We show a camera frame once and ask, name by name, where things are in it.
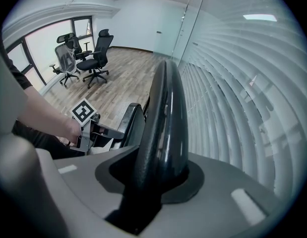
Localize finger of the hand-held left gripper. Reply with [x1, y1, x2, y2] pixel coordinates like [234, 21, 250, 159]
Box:
[92, 123, 125, 140]
[91, 138, 115, 149]

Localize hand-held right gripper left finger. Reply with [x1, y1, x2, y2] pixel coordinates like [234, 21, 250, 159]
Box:
[35, 144, 139, 218]

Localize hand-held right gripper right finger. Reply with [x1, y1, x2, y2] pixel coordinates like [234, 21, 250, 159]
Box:
[137, 152, 290, 238]

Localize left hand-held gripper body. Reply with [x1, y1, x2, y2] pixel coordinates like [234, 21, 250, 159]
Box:
[68, 97, 102, 156]

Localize black folding chair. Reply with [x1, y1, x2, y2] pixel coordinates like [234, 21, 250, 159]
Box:
[105, 59, 190, 235]

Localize person's left forearm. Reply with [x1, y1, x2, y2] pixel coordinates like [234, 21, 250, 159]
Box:
[16, 83, 69, 141]

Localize grey plastic-wrapped office chair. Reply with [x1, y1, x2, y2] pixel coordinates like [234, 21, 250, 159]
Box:
[49, 45, 81, 88]

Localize black mesh office chair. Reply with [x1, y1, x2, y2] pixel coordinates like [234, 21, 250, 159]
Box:
[56, 33, 93, 61]
[76, 28, 115, 89]

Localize person's left hand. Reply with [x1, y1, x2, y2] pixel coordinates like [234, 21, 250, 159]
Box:
[60, 119, 82, 145]

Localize dark framed window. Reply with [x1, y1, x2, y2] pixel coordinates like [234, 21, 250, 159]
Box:
[3, 15, 95, 89]

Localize white window blinds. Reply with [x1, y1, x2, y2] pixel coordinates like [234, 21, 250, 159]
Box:
[179, 0, 306, 203]

